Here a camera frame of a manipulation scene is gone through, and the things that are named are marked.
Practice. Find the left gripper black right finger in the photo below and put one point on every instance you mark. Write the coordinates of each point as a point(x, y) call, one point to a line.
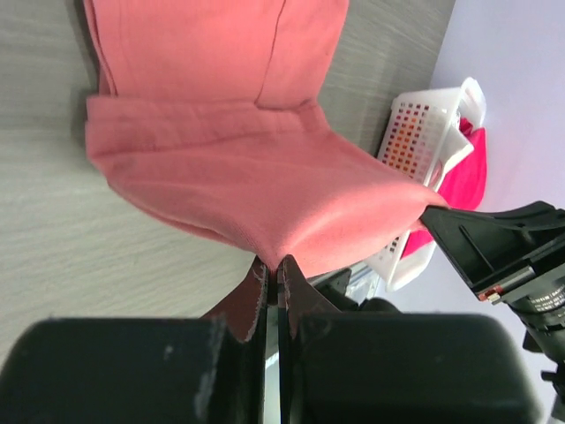
point(392, 367)

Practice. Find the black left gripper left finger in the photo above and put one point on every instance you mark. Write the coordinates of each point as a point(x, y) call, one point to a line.
point(144, 370)

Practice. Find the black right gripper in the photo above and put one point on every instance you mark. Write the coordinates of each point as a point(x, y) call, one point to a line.
point(514, 257)

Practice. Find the salmon pink t-shirt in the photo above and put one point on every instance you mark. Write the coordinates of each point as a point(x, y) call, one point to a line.
point(207, 119)

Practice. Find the magenta t-shirt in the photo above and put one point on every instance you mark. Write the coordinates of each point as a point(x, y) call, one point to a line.
point(459, 176)

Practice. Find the white perforated plastic basket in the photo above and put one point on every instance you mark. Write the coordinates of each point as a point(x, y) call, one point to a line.
point(423, 140)

